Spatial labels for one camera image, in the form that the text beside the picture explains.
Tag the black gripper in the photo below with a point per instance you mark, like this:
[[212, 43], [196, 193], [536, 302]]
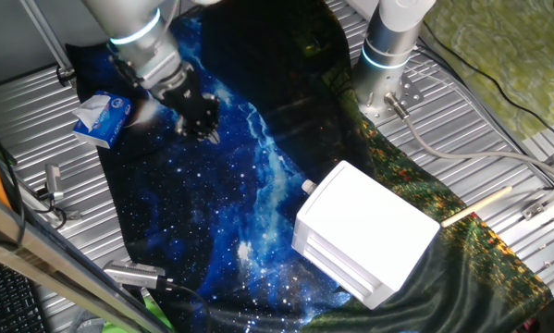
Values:
[[193, 104]]

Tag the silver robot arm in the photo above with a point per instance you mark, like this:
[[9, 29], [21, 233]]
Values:
[[138, 37]]

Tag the white plastic drawer cabinet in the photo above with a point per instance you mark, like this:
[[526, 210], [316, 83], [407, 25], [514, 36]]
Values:
[[364, 222]]

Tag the galaxy and forest print cloth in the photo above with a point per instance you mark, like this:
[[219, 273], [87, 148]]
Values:
[[188, 208]]

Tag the blue tissue box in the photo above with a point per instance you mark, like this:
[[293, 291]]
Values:
[[107, 122]]

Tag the grey tripod pole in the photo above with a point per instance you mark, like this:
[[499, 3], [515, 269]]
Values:
[[46, 34]]

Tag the bright green cloth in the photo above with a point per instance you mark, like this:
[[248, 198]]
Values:
[[158, 319]]

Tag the dark grey cloth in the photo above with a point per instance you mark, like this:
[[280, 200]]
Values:
[[84, 324]]

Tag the black keyboard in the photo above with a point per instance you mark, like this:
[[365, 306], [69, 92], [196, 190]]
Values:
[[6, 300]]

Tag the wooden stick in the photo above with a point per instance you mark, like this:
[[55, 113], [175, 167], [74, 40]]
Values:
[[475, 206]]

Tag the yellow green mat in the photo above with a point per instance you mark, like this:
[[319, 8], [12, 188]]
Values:
[[512, 46]]

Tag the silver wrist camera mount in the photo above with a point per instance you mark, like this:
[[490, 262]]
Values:
[[161, 65]]

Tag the ridged silver camera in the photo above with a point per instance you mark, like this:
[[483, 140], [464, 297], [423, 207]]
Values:
[[131, 274]]

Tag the metal frame bar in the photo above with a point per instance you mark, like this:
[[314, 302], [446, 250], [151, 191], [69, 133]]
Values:
[[36, 259]]

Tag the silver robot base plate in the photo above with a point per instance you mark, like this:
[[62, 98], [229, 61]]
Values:
[[410, 94]]

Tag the aluminium bracket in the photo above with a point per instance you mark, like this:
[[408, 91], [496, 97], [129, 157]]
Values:
[[549, 199]]

